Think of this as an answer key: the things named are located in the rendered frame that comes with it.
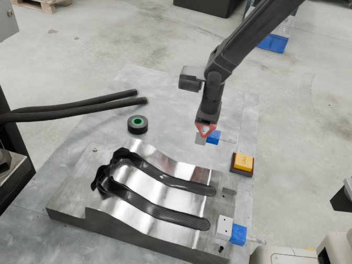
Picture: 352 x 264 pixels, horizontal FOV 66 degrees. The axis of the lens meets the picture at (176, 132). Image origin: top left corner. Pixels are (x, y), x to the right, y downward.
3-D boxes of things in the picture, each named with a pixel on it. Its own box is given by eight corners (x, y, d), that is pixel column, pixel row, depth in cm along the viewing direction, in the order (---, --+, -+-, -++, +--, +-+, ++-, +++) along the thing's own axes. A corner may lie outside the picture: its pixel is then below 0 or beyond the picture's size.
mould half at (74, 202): (232, 193, 90) (243, 167, 81) (221, 273, 71) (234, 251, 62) (92, 153, 96) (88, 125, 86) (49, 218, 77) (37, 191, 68)
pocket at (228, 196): (234, 198, 82) (238, 191, 80) (232, 213, 78) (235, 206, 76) (219, 194, 83) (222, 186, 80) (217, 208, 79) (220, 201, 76)
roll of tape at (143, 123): (124, 123, 109) (124, 117, 106) (143, 119, 112) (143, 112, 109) (131, 136, 104) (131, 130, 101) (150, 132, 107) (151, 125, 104)
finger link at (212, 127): (191, 139, 86) (195, 117, 79) (196, 125, 91) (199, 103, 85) (212, 144, 85) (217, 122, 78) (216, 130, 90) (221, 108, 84)
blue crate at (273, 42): (285, 42, 377) (292, 26, 362) (282, 54, 348) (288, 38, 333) (243, 31, 390) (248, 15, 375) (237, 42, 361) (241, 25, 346)
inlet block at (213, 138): (234, 142, 92) (238, 131, 88) (233, 153, 88) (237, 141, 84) (197, 133, 94) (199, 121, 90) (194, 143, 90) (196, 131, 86)
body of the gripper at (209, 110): (195, 121, 80) (198, 101, 75) (201, 101, 87) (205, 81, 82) (216, 125, 79) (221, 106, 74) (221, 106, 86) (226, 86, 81)
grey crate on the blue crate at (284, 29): (292, 28, 362) (296, 16, 352) (288, 39, 334) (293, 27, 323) (247, 17, 375) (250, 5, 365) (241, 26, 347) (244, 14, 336)
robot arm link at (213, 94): (224, 83, 72) (227, 73, 76) (199, 78, 73) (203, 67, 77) (220, 104, 76) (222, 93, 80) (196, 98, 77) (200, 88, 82)
